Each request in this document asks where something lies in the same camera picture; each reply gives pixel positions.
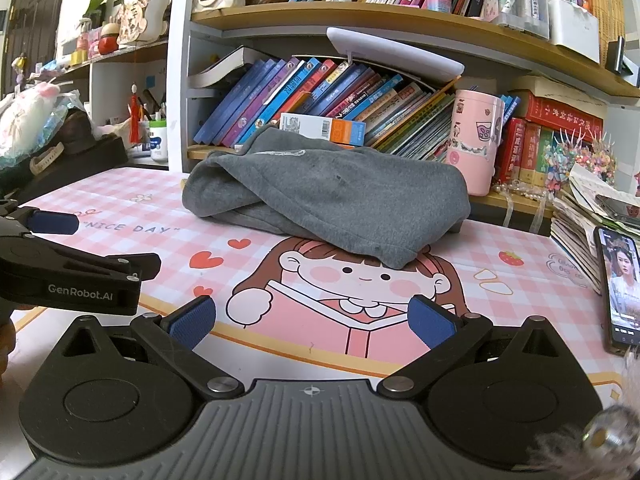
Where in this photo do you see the grey hooded sweatshirt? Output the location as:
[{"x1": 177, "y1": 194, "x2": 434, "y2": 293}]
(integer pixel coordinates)
[{"x1": 182, "y1": 127, "x2": 471, "y2": 269}]

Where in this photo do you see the pink white plush pillow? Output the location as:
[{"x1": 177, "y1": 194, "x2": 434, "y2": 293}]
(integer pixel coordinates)
[{"x1": 1, "y1": 82, "x2": 60, "y2": 169}]

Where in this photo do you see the pink cartoon table mat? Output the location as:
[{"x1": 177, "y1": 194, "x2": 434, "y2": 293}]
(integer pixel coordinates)
[{"x1": 35, "y1": 168, "x2": 622, "y2": 402}]

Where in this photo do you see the white green pen jar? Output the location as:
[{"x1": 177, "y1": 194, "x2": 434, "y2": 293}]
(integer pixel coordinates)
[{"x1": 149, "y1": 119, "x2": 168, "y2": 164}]

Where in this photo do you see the red hanging tassel charm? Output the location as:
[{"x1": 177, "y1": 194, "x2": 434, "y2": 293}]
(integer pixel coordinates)
[{"x1": 129, "y1": 84, "x2": 141, "y2": 145}]

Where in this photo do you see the smartphone showing video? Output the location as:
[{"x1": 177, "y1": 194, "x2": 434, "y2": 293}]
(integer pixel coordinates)
[{"x1": 594, "y1": 226, "x2": 640, "y2": 356}]

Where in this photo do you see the red round pot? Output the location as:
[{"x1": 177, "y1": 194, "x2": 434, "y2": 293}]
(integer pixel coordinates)
[{"x1": 98, "y1": 22, "x2": 119, "y2": 55}]

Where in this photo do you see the stack of papers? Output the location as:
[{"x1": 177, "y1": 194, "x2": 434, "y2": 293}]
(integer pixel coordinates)
[{"x1": 551, "y1": 165, "x2": 639, "y2": 295}]

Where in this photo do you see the pink sticker tumbler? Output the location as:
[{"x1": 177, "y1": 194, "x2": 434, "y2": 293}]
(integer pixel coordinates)
[{"x1": 445, "y1": 90, "x2": 504, "y2": 196}]

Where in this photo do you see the upper white orange box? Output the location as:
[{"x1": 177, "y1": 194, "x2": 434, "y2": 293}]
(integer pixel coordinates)
[{"x1": 279, "y1": 113, "x2": 367, "y2": 148}]

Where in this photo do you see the white bookshelf unit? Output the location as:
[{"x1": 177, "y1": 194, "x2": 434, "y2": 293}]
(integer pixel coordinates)
[{"x1": 167, "y1": 0, "x2": 640, "y2": 221}]

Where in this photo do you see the white storage box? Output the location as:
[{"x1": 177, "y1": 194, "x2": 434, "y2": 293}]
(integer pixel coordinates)
[{"x1": 548, "y1": 0, "x2": 600, "y2": 64}]

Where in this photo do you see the beige watch strap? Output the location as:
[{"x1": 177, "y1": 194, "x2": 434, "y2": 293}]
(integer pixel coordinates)
[{"x1": 28, "y1": 142, "x2": 66, "y2": 176}]

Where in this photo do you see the fluffy keychain with bead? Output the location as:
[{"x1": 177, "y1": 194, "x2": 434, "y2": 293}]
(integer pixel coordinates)
[{"x1": 528, "y1": 403, "x2": 639, "y2": 479}]

